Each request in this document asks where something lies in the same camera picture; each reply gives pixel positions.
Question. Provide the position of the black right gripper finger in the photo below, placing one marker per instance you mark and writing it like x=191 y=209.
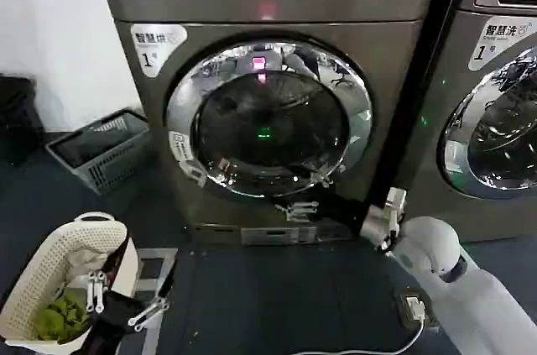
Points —
x=300 y=210
x=323 y=178

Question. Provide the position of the round glass dryer door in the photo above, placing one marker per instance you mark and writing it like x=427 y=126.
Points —
x=268 y=128

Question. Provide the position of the round glass washer door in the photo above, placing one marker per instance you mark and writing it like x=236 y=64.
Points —
x=499 y=137

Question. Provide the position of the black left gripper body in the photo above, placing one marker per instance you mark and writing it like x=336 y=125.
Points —
x=111 y=321

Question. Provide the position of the grey washing machine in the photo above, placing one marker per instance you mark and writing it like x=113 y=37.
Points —
x=444 y=204

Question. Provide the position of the green cloth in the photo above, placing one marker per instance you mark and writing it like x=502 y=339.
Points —
x=60 y=315

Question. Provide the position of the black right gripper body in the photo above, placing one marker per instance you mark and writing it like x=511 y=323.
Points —
x=342 y=216

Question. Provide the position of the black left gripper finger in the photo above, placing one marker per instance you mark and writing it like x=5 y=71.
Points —
x=149 y=314
x=95 y=292

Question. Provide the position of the white perforated laundry basket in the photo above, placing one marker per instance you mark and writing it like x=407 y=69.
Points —
x=46 y=258

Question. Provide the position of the black bag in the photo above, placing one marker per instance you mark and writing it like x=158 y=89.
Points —
x=17 y=116

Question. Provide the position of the beige cloth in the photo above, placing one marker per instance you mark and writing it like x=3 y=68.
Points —
x=86 y=258

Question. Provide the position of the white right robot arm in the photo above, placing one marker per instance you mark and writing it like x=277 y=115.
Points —
x=461 y=288

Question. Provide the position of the dark grey slatted floor basket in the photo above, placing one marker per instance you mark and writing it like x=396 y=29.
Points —
x=105 y=164

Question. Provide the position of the black vertical panel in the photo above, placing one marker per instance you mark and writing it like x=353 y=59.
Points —
x=413 y=90

